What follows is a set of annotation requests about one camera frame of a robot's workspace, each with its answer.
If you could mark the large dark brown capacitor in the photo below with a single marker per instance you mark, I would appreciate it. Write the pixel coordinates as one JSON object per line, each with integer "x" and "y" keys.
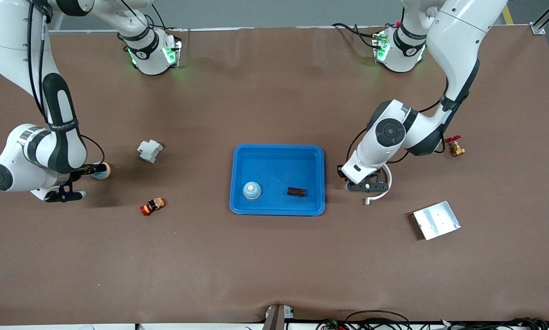
{"x": 296, "y": 191}

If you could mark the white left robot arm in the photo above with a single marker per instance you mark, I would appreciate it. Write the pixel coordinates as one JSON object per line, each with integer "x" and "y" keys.
{"x": 458, "y": 41}

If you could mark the light blue call bell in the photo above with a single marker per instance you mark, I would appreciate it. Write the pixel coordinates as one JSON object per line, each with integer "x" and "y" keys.
{"x": 251, "y": 190}
{"x": 101, "y": 175}

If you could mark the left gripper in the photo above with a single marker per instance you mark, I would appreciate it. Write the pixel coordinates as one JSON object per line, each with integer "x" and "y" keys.
{"x": 341, "y": 173}

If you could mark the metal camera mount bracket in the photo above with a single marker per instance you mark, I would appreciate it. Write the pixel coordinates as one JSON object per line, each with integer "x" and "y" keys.
{"x": 277, "y": 318}

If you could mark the red and yellow push button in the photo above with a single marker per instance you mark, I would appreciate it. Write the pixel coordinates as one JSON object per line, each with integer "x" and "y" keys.
{"x": 152, "y": 206}

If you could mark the blue plastic tray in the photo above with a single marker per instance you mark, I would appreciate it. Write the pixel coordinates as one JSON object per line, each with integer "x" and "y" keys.
{"x": 274, "y": 169}

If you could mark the white circuit breaker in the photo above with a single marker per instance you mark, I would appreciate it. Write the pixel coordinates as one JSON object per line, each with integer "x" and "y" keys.
{"x": 149, "y": 151}

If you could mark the aluminium frame profile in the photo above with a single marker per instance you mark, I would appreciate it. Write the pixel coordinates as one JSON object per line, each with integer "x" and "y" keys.
{"x": 538, "y": 28}

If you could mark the silver metal box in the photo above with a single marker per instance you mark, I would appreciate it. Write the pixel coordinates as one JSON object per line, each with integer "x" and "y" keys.
{"x": 437, "y": 221}

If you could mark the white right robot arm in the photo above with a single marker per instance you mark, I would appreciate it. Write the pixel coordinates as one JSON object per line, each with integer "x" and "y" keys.
{"x": 59, "y": 142}

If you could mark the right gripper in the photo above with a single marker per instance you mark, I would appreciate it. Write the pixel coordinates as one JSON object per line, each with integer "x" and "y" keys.
{"x": 81, "y": 172}

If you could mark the white curved plastic bracket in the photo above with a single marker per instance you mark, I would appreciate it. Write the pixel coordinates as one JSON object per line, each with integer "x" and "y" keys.
{"x": 384, "y": 195}

